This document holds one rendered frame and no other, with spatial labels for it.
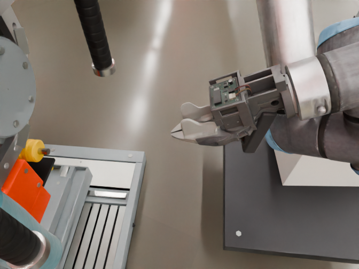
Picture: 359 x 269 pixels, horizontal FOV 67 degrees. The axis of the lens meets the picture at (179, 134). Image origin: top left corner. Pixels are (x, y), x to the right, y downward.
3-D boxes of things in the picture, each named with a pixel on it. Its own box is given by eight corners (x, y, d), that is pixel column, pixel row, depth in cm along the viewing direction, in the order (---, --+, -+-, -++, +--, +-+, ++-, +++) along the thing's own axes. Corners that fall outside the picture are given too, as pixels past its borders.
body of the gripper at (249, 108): (204, 80, 45) (278, 54, 41) (220, 112, 51) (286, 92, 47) (207, 114, 40) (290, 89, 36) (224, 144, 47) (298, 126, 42)
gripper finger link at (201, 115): (160, 105, 49) (208, 90, 46) (174, 125, 53) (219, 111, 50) (159, 119, 47) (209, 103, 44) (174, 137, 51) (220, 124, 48)
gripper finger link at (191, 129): (159, 119, 47) (209, 103, 44) (174, 137, 51) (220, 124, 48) (158, 133, 45) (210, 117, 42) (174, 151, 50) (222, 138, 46)
